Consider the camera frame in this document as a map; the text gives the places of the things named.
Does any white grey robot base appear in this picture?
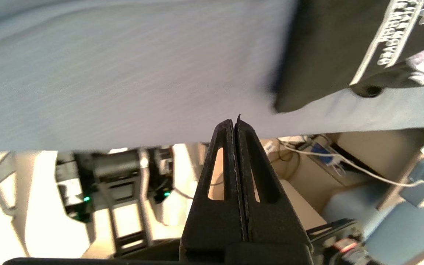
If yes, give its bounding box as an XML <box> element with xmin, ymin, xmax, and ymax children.
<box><xmin>0</xmin><ymin>144</ymin><xmax>209</xmax><ymax>259</ymax></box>

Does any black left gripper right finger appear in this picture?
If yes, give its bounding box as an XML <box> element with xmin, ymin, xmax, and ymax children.
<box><xmin>235</xmin><ymin>115</ymin><xmax>312</xmax><ymax>244</ymax></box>

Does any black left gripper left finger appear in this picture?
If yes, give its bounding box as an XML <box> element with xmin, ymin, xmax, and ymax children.
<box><xmin>180</xmin><ymin>119</ymin><xmax>247</xmax><ymax>262</ymax></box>

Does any grey blue box device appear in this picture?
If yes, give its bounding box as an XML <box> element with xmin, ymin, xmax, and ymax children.
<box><xmin>400</xmin><ymin>158</ymin><xmax>424</xmax><ymax>212</ymax></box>

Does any tan cardboard box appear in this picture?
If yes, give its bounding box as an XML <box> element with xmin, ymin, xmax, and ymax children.
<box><xmin>335</xmin><ymin>128</ymin><xmax>424</xmax><ymax>184</ymax></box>
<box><xmin>280</xmin><ymin>180</ymin><xmax>327</xmax><ymax>230</ymax></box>

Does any white cable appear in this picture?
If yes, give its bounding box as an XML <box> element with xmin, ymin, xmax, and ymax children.
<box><xmin>281</xmin><ymin>142</ymin><xmax>424</xmax><ymax>187</ymax></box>

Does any brown wooden panel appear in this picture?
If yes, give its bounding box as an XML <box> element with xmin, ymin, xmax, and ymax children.
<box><xmin>376</xmin><ymin>154</ymin><xmax>424</xmax><ymax>211</ymax></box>

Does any blue power adapter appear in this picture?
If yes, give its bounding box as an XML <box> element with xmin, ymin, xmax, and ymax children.
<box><xmin>309</xmin><ymin>144</ymin><xmax>346</xmax><ymax>174</ymax></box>

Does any black t-shirt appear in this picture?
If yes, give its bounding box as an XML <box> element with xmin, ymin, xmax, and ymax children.
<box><xmin>273</xmin><ymin>0</ymin><xmax>424</xmax><ymax>113</ymax></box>

